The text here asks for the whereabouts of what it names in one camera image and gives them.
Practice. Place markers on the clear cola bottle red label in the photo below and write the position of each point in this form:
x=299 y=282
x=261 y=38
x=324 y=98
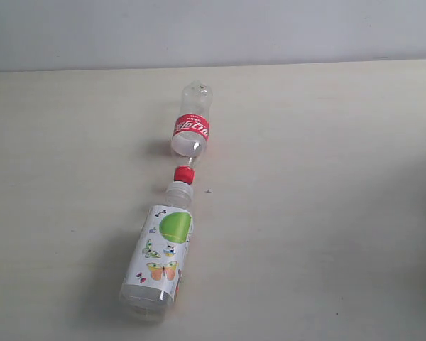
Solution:
x=191 y=130

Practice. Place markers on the clear bottle butterfly label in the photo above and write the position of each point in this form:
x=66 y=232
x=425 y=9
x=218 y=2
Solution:
x=155 y=271

